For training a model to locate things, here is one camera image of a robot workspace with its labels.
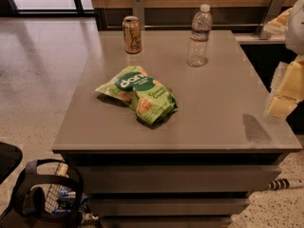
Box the black wire mesh basket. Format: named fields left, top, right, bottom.
left=10, top=159, right=84, bottom=228

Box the left metal wall bracket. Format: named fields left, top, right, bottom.
left=131, top=0, right=145, bottom=30

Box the grey drawer cabinet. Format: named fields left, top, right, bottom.
left=53, top=30, right=301, bottom=228

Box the metal wall bracket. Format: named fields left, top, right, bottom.
left=131, top=0, right=145, bottom=30
left=256, top=0, right=285, bottom=40

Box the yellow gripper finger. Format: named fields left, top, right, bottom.
left=266, top=60, right=304, bottom=118
left=263, top=8, right=292, bottom=34

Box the striped black white pole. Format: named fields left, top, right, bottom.
left=268, top=179, right=304, bottom=190

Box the black chair seat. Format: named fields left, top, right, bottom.
left=0, top=142, right=23, bottom=184

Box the right metal wall bracket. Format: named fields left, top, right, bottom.
left=256, top=0, right=285, bottom=40

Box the gold beverage can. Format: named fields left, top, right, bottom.
left=123, top=16, right=142, bottom=54

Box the green chip bag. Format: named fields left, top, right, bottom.
left=95, top=66, right=178, bottom=125

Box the clear plastic water bottle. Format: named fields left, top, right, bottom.
left=187, top=4, right=213, bottom=67

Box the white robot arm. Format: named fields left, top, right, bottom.
left=264, top=0, right=304, bottom=119

